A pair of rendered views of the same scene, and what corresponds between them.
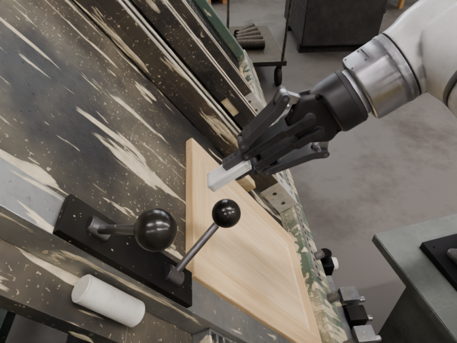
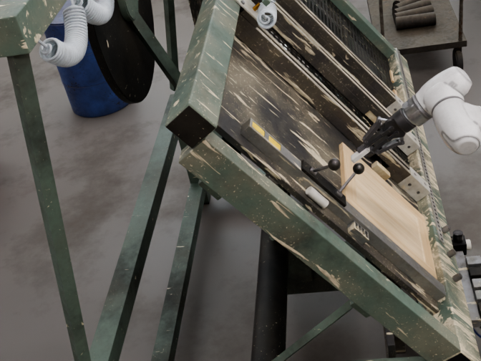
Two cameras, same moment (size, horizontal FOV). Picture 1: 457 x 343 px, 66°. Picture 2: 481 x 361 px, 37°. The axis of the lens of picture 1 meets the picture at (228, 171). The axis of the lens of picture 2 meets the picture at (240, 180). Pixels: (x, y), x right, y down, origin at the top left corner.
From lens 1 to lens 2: 1.86 m
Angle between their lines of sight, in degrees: 14
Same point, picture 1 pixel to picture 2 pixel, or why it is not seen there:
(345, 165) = not seen: outside the picture
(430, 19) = (426, 91)
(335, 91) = (398, 117)
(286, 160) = (386, 147)
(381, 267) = not seen: outside the picture
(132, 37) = (304, 85)
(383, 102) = (415, 120)
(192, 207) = (344, 177)
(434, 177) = not seen: outside the picture
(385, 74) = (414, 110)
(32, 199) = (294, 160)
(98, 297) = (314, 193)
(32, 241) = (294, 172)
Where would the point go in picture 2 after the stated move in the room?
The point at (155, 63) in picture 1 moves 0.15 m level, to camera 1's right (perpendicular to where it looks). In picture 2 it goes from (318, 98) to (358, 95)
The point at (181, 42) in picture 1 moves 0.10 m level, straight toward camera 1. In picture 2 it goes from (331, 72) to (332, 84)
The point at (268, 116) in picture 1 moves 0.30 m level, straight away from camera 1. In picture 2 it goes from (373, 128) to (386, 81)
